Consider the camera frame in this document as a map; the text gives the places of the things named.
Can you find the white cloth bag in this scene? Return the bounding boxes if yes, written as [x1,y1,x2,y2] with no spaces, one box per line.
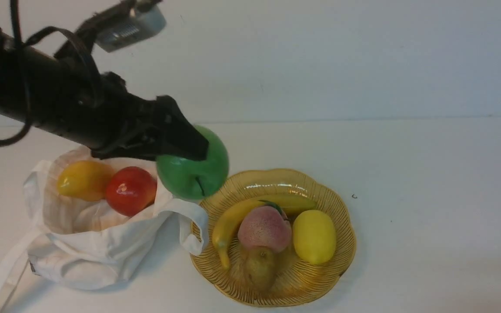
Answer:
[0,146,209,311]

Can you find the brown kiwi pear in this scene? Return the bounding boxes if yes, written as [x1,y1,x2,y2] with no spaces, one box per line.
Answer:
[243,247,278,293]

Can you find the green apple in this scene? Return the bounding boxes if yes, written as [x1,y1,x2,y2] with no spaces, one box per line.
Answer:
[156,125,229,200]

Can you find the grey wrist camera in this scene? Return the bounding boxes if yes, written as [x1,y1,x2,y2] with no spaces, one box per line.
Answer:
[96,5,167,52]

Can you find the yellow orange pear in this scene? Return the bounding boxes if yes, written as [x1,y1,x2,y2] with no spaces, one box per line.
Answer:
[56,160,115,202]

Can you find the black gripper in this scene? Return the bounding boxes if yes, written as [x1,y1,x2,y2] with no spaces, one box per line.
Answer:
[91,72,209,162]

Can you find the red apple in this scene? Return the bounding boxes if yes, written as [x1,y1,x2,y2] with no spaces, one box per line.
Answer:
[105,166,157,217]

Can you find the yellow mango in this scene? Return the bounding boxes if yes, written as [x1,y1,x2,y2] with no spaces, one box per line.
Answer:
[293,210,337,265]

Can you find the pink peach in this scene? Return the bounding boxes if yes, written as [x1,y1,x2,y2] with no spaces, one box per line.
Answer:
[238,202,292,253]

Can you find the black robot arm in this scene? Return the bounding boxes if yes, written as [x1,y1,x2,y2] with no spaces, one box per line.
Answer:
[0,0,210,161]

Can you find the yellow banana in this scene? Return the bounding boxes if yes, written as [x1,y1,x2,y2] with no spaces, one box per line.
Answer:
[211,194,317,271]

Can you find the black cable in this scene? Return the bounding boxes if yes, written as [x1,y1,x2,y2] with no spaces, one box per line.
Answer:
[0,0,103,147]

